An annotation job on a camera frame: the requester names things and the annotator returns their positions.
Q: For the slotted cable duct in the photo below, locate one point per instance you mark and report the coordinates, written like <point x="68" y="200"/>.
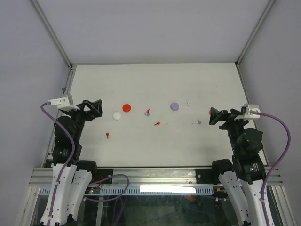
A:
<point x="155" y="190"/>

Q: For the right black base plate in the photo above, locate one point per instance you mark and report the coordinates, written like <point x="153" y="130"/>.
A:
<point x="203" y="176"/>

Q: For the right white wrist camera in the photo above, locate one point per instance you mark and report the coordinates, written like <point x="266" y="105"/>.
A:
<point x="248" y="112"/>

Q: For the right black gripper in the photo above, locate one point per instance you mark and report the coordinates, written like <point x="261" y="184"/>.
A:
<point x="223" y="115"/>

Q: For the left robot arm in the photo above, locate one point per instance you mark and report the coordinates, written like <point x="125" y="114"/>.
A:
<point x="71" y="176"/>

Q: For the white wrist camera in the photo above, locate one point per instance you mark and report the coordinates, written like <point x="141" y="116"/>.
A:
<point x="64" y="103"/>
<point x="248" y="112"/>

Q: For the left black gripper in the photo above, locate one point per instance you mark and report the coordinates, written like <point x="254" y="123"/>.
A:
<point x="90" y="114"/>

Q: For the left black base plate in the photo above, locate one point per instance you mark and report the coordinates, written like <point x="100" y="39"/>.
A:
<point x="103" y="174"/>

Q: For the purple charging case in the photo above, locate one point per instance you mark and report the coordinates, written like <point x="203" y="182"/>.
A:
<point x="174" y="106"/>

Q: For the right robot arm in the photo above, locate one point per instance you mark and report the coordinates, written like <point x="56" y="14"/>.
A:
<point x="243" y="176"/>

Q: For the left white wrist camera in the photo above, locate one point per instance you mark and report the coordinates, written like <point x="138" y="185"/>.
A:
<point x="64" y="103"/>

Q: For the white charging case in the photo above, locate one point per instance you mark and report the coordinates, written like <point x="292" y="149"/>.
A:
<point x="117" y="116"/>

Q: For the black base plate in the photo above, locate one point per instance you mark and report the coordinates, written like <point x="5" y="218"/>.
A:
<point x="203" y="176"/>
<point x="103" y="174"/>

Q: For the aluminium front rail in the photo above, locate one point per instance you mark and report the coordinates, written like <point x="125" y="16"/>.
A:
<point x="180" y="176"/>

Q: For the small green-lit circuit board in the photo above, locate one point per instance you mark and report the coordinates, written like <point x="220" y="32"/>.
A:
<point x="94" y="190"/>

